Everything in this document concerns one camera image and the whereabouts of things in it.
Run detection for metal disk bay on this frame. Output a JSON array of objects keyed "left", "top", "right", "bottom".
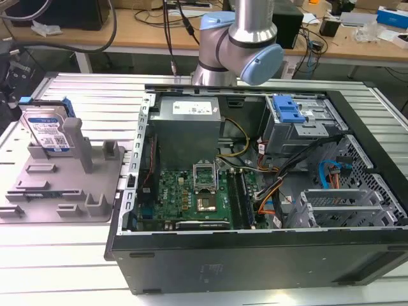
[{"left": 285, "top": 188, "right": 393, "bottom": 229}]

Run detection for hard disk in blue carrier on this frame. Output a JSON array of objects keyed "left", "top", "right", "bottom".
[{"left": 18, "top": 97, "right": 76, "bottom": 157}]

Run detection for grey power supply unit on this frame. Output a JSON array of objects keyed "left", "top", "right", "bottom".
[{"left": 149, "top": 96, "right": 226, "bottom": 173}]

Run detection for metal socket cover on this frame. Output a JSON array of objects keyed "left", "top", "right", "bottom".
[{"left": 192, "top": 163, "right": 219, "bottom": 193}]

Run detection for green motherboard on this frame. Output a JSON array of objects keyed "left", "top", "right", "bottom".
[{"left": 135, "top": 168, "right": 259, "bottom": 231}]

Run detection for CPU socket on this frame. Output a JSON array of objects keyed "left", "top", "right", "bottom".
[{"left": 196, "top": 196, "right": 218, "bottom": 214}]

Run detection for RAM stick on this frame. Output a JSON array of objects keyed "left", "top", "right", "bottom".
[{"left": 226, "top": 170, "right": 244, "bottom": 230}]

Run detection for black graphics card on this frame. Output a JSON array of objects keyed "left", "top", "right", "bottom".
[{"left": 174, "top": 219, "right": 231, "bottom": 231}]

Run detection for blue drive bay latch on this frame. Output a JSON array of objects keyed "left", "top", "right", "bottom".
[{"left": 273, "top": 94, "right": 306, "bottom": 124}]

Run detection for metal optical drive cage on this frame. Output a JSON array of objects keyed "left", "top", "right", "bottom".
[{"left": 263, "top": 94, "right": 349, "bottom": 157}]

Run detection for black open PC case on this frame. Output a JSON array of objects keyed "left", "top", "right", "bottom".
[{"left": 104, "top": 83, "right": 408, "bottom": 296}]

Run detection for wooden workbench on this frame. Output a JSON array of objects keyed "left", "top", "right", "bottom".
[{"left": 0, "top": 5, "right": 408, "bottom": 68}]

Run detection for grey parts rack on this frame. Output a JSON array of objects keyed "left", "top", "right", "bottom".
[{"left": 0, "top": 117, "right": 127, "bottom": 224}]

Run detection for black box on bench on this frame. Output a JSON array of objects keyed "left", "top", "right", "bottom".
[{"left": 270, "top": 4, "right": 304, "bottom": 50}]

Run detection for small black box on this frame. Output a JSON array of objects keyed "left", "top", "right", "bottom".
[{"left": 319, "top": 16, "right": 342, "bottom": 37}]

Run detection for clear plastic bag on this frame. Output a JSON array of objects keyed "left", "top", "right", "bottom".
[{"left": 353, "top": 22, "right": 387, "bottom": 43}]

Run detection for black equipment on stand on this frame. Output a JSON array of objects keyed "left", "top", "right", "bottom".
[{"left": 0, "top": 40, "right": 31, "bottom": 135}]

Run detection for blue white carton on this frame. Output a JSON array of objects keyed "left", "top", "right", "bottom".
[{"left": 375, "top": 5, "right": 408, "bottom": 27}]

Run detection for yellow black power wires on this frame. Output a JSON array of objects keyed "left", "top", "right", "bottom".
[{"left": 216, "top": 117, "right": 251, "bottom": 159}]

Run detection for orange power wire bundle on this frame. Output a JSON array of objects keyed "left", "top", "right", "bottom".
[{"left": 254, "top": 174, "right": 288, "bottom": 216}]

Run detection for blue data wire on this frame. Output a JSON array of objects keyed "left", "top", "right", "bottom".
[{"left": 318, "top": 159, "right": 351, "bottom": 192}]

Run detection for thin black cable with plug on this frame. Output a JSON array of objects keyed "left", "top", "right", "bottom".
[{"left": 173, "top": 0, "right": 201, "bottom": 46}]

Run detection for thick black cable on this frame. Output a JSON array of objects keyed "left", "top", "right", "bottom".
[{"left": 0, "top": 0, "right": 117, "bottom": 54}]

